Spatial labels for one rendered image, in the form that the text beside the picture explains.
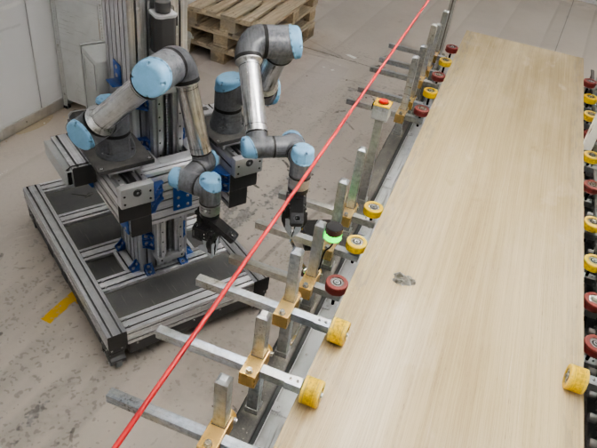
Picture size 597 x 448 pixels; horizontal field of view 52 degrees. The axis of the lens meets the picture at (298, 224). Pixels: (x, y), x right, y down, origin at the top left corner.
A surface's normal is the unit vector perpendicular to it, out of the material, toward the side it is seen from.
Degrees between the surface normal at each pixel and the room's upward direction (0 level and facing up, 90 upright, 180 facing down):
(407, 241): 0
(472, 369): 0
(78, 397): 0
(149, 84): 85
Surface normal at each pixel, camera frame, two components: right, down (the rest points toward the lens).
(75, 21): -0.43, 0.52
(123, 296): 0.11, -0.78
